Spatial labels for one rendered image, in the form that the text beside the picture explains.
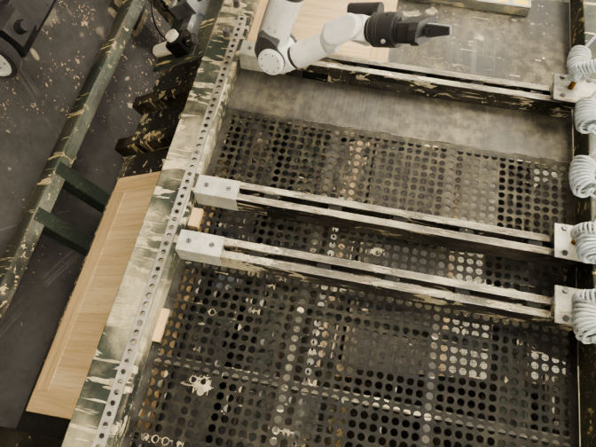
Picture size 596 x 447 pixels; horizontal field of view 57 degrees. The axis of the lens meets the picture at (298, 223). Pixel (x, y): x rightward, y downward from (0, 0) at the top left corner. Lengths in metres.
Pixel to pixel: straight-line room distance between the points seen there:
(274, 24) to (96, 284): 1.09
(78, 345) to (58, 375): 0.11
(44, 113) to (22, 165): 0.24
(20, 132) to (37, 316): 0.71
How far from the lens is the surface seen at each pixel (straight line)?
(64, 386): 1.98
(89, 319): 2.01
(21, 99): 2.43
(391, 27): 1.47
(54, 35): 2.60
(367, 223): 1.54
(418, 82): 1.85
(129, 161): 2.36
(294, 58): 1.63
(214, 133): 1.74
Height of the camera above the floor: 2.00
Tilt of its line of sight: 32 degrees down
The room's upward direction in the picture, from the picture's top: 85 degrees clockwise
